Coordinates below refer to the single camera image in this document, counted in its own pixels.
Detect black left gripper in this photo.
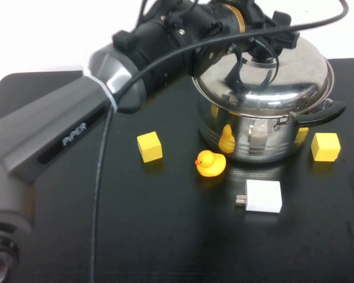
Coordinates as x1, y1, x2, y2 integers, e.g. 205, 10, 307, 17
244, 0, 301, 60

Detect stainless steel lid black knob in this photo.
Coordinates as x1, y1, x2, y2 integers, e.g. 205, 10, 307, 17
192, 35, 335, 119

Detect yellow foam cube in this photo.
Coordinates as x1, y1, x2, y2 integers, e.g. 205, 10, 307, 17
136, 131, 163, 163
310, 132, 342, 162

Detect yellow rubber duck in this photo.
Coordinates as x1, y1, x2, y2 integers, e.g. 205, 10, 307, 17
194, 150, 227, 178

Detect white power adapter plug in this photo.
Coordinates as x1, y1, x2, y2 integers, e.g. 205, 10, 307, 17
235, 179, 283, 214

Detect black cable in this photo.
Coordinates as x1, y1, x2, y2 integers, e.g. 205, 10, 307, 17
88, 0, 350, 283

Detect stainless steel pot black handles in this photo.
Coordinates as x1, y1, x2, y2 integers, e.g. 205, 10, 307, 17
194, 75, 348, 164

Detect white cable tie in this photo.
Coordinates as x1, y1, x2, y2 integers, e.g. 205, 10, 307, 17
82, 69, 119, 113

